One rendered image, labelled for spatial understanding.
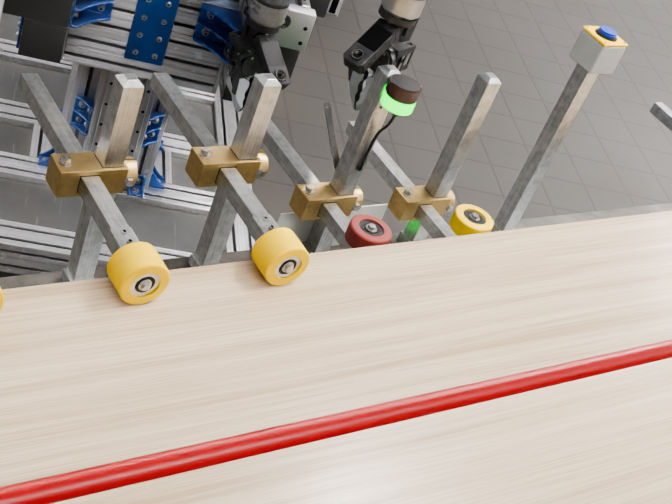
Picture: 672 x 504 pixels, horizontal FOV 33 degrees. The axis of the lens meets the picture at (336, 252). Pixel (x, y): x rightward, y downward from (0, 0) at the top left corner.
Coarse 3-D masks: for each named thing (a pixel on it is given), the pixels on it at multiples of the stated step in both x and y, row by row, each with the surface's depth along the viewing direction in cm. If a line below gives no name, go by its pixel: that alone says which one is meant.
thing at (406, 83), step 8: (392, 80) 196; (400, 80) 197; (408, 80) 198; (400, 88) 195; (408, 88) 195; (416, 88) 196; (408, 104) 196; (392, 120) 201; (384, 128) 203; (376, 136) 205; (368, 152) 208; (360, 168) 210
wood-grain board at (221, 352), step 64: (320, 256) 192; (384, 256) 198; (448, 256) 204; (512, 256) 211; (576, 256) 219; (640, 256) 227; (0, 320) 156; (64, 320) 160; (128, 320) 164; (192, 320) 169; (256, 320) 174; (320, 320) 179; (384, 320) 184; (448, 320) 190; (512, 320) 196; (576, 320) 202; (640, 320) 209; (0, 384) 147; (64, 384) 151; (128, 384) 155; (192, 384) 159; (256, 384) 163; (320, 384) 167; (384, 384) 172; (448, 384) 177; (576, 384) 188; (640, 384) 194; (0, 448) 139; (64, 448) 143; (128, 448) 146; (320, 448) 157; (384, 448) 161; (448, 448) 166; (512, 448) 170; (576, 448) 175; (640, 448) 180
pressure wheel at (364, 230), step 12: (360, 216) 204; (372, 216) 205; (348, 228) 202; (360, 228) 201; (372, 228) 201; (384, 228) 203; (348, 240) 201; (360, 240) 199; (372, 240) 199; (384, 240) 200
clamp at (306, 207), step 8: (304, 184) 212; (312, 184) 213; (320, 184) 214; (328, 184) 215; (296, 192) 212; (304, 192) 210; (320, 192) 212; (328, 192) 213; (360, 192) 217; (296, 200) 212; (304, 200) 210; (312, 200) 209; (320, 200) 210; (328, 200) 212; (336, 200) 213; (344, 200) 214; (352, 200) 215; (360, 200) 217; (296, 208) 212; (304, 208) 210; (312, 208) 211; (320, 208) 212; (344, 208) 216; (352, 208) 217; (304, 216) 211; (312, 216) 212
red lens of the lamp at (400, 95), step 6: (390, 78) 196; (390, 84) 196; (390, 90) 196; (396, 90) 195; (402, 90) 194; (420, 90) 197; (390, 96) 196; (396, 96) 195; (402, 96) 195; (408, 96) 195; (414, 96) 196; (402, 102) 196; (408, 102) 196; (414, 102) 197
